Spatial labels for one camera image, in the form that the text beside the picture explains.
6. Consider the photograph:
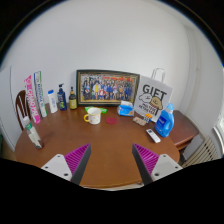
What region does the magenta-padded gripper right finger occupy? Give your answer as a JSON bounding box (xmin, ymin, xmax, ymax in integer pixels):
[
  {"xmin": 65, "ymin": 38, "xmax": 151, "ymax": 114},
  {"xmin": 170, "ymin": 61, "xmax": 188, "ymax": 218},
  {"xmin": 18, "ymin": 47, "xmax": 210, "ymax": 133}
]
[{"xmin": 131, "ymin": 143, "xmax": 184, "ymax": 186}]

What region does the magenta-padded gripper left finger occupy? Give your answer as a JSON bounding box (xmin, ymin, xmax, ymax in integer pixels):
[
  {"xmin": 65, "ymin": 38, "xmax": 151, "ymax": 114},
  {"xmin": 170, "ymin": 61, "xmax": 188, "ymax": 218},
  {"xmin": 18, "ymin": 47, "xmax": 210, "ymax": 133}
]
[{"xmin": 40, "ymin": 143, "xmax": 92, "ymax": 185}]

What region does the white remote control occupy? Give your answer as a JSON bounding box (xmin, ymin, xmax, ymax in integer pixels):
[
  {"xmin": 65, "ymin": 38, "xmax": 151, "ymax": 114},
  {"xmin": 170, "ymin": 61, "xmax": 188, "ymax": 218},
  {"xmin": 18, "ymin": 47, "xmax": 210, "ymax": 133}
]
[{"xmin": 145, "ymin": 128, "xmax": 162, "ymax": 144}]

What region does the white radiator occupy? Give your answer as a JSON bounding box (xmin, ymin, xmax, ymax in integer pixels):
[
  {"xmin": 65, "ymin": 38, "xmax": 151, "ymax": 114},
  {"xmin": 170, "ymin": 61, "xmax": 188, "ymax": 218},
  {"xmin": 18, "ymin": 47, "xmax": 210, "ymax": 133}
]
[{"xmin": 181, "ymin": 134, "xmax": 221, "ymax": 169}]

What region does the brown side table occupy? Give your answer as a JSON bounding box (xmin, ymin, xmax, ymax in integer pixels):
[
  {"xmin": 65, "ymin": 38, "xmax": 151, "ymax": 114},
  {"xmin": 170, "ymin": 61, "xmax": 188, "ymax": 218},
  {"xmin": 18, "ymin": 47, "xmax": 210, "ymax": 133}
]
[{"xmin": 169, "ymin": 109, "xmax": 200, "ymax": 151}]

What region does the blue detergent bottle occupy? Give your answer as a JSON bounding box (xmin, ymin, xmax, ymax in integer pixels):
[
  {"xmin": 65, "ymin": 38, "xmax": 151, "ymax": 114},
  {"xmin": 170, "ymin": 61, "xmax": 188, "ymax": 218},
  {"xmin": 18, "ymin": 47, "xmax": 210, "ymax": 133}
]
[{"xmin": 154, "ymin": 102, "xmax": 176, "ymax": 138}]

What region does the puzzle cube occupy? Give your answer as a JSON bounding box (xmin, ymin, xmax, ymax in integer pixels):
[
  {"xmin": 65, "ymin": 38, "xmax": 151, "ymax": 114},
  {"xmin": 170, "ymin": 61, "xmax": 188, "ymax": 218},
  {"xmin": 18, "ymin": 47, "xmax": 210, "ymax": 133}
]
[{"xmin": 143, "ymin": 113, "xmax": 154, "ymax": 123}]

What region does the white bottle with blue cap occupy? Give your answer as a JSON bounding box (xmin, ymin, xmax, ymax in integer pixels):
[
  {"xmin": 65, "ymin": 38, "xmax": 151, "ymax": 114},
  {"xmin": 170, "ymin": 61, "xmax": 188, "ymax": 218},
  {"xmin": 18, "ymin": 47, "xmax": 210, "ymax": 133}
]
[{"xmin": 47, "ymin": 89, "xmax": 59, "ymax": 114}]

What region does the amber pump bottle yellow label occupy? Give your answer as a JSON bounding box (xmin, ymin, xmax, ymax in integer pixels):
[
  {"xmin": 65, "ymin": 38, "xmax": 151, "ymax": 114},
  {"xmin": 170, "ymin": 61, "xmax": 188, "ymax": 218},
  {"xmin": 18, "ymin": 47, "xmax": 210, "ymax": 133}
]
[{"xmin": 68, "ymin": 86, "xmax": 78, "ymax": 111}]

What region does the blue pump bottle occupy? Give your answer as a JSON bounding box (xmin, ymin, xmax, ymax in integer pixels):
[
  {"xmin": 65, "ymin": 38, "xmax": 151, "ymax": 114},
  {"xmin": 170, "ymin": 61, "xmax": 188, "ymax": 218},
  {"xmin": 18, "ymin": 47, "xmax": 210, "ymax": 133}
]
[{"xmin": 56, "ymin": 83, "xmax": 68, "ymax": 112}]

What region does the white printed gift bag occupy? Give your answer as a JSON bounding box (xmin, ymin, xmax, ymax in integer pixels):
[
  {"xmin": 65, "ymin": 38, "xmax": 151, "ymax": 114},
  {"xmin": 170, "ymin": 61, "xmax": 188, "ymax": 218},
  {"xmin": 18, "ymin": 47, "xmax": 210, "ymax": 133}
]
[{"xmin": 133, "ymin": 67, "xmax": 174, "ymax": 123}]

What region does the blue tissue pack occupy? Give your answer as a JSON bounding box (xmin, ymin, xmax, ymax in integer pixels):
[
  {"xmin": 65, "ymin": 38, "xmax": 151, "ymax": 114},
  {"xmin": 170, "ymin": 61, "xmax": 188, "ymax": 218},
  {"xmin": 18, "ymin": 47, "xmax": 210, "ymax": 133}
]
[{"xmin": 116, "ymin": 100, "xmax": 135, "ymax": 118}]

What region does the dark wooden chair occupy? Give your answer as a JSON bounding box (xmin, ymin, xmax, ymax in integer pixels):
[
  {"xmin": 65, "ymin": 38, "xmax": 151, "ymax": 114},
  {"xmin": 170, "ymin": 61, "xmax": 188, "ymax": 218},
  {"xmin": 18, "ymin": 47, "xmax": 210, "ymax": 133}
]
[{"xmin": 15, "ymin": 89, "xmax": 33, "ymax": 132}]

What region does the pink shuttlecock tube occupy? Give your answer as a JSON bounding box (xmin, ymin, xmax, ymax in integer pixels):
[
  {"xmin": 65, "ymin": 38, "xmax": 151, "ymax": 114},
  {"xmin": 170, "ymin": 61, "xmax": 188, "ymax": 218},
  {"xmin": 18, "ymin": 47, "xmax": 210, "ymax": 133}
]
[{"xmin": 23, "ymin": 74, "xmax": 42, "ymax": 125}]

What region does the white and blue shuttlecock tube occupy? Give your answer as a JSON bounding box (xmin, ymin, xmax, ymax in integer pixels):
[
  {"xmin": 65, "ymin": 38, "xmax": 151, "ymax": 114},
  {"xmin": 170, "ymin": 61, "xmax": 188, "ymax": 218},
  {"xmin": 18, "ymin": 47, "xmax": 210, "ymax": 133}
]
[{"xmin": 33, "ymin": 70, "xmax": 48, "ymax": 118}]

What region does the framed group picture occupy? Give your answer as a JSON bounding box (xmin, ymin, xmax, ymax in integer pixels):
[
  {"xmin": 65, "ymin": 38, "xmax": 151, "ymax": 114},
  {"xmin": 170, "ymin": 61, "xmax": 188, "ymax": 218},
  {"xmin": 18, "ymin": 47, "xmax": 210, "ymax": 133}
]
[{"xmin": 75, "ymin": 69, "xmax": 141, "ymax": 107}]

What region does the white mug with yellow handle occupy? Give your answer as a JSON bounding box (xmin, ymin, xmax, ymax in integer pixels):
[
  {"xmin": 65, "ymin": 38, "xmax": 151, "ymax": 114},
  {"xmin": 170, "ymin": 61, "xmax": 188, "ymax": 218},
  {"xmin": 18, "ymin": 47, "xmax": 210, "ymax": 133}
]
[{"xmin": 83, "ymin": 107, "xmax": 102, "ymax": 125}]

